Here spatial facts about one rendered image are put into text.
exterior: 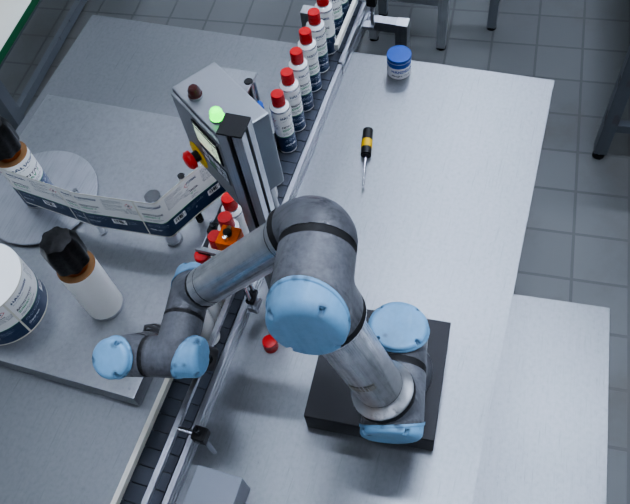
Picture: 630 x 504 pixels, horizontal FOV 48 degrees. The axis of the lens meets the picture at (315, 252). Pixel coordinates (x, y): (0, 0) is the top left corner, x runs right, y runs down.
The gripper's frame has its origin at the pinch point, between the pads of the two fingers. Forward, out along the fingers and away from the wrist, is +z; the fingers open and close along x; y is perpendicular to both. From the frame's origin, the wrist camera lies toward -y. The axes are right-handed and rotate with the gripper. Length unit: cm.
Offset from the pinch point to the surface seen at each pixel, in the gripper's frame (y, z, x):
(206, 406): -5.0, -0.6, 13.0
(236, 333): -5.0, 9.2, -2.7
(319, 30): -1, 36, -83
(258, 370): -12.0, 9.5, 4.4
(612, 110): -89, 130, -97
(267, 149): -17, -29, -42
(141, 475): 2.6, -10.0, 28.2
